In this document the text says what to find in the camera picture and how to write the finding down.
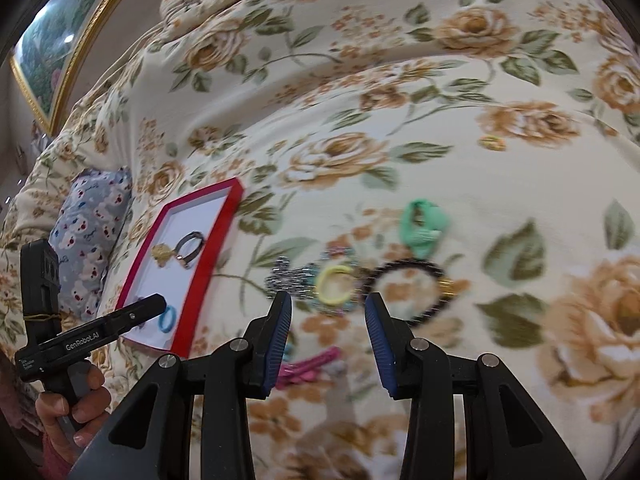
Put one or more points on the pink hair clip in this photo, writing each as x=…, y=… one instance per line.
x=310, y=364

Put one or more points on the red jewelry box tray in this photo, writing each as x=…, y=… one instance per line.
x=200, y=210

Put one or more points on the gold hair claw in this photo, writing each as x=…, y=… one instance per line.
x=162, y=255

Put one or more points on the gold-framed painting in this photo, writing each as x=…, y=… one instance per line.
x=50, y=35

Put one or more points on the grey bear-print pillow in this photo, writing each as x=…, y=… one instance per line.
x=90, y=230

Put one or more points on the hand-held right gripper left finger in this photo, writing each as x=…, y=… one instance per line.
x=280, y=342

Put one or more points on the person's left hand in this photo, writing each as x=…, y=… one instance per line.
x=90, y=420

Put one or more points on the gold-faced wristwatch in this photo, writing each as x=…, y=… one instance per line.
x=197, y=240

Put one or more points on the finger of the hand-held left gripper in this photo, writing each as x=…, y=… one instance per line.
x=145, y=310

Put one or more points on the floral blanket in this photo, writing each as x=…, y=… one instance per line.
x=400, y=110

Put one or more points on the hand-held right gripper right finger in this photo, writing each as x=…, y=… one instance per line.
x=379, y=347

